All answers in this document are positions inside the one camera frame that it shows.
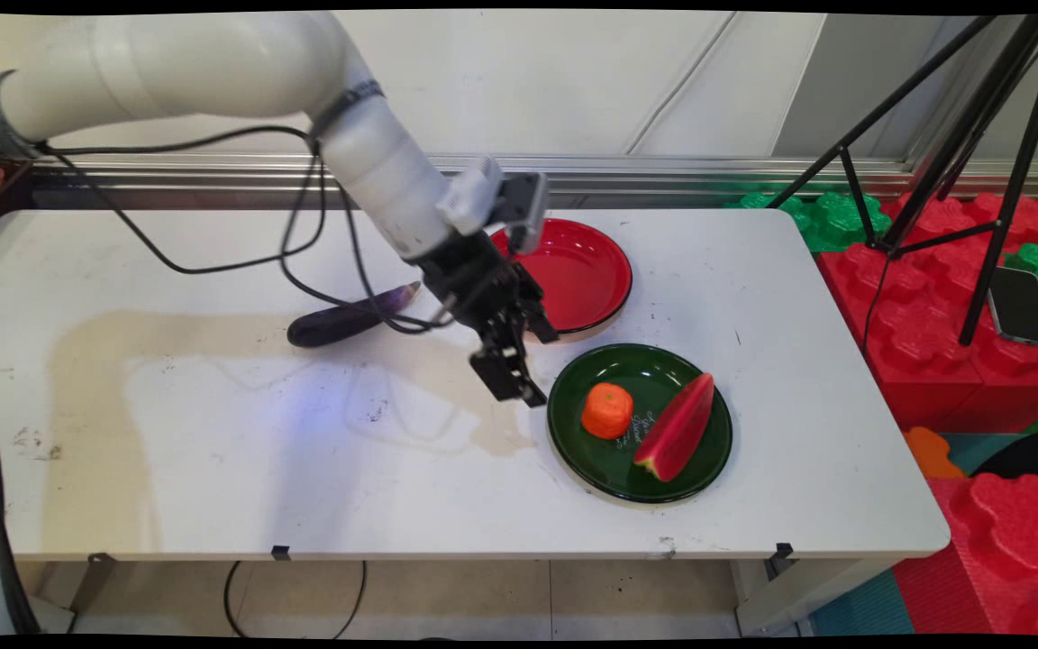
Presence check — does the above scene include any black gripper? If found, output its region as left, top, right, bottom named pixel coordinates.
left=411, top=230, right=561, bottom=408

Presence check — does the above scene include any orange toy carrot piece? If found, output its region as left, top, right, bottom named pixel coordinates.
left=581, top=382, right=635, bottom=441

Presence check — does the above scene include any purple toy eggplant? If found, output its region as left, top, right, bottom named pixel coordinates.
left=287, top=281, right=423, bottom=349

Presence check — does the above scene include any red plate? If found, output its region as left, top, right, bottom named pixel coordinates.
left=490, top=217, right=634, bottom=342

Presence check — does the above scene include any dark green plate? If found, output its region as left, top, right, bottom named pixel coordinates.
left=547, top=343, right=734, bottom=504

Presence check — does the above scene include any red toy watermelon slice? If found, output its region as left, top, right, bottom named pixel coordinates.
left=633, top=372, right=717, bottom=483

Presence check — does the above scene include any white table leg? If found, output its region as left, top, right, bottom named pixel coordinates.
left=733, top=557, right=903, bottom=636

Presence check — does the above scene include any large red foam block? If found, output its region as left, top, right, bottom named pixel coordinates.
left=818, top=191, right=1038, bottom=434

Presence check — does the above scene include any orange foam piece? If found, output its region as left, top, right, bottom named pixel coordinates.
left=902, top=426, right=966, bottom=480

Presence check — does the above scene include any black smartphone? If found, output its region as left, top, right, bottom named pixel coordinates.
left=988, top=266, right=1038, bottom=349

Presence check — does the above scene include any black tripod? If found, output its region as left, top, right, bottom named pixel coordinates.
left=767, top=14, right=1038, bottom=348

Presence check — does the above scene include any black foam piece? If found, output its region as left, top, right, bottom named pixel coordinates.
left=977, top=424, right=1038, bottom=489

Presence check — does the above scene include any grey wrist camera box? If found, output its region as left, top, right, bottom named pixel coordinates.
left=494, top=171, right=549, bottom=255

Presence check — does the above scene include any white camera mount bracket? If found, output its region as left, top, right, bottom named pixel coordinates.
left=436, top=155, right=504, bottom=237

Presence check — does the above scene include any aluminium wall rail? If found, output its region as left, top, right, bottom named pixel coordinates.
left=28, top=151, right=1038, bottom=210

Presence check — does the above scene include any black strap on arm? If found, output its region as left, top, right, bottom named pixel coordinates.
left=307, top=79, right=387, bottom=141

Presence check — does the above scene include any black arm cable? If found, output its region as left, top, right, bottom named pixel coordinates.
left=0, top=124, right=520, bottom=336

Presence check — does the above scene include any black cable under table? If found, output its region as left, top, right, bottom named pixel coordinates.
left=223, top=561, right=367, bottom=639

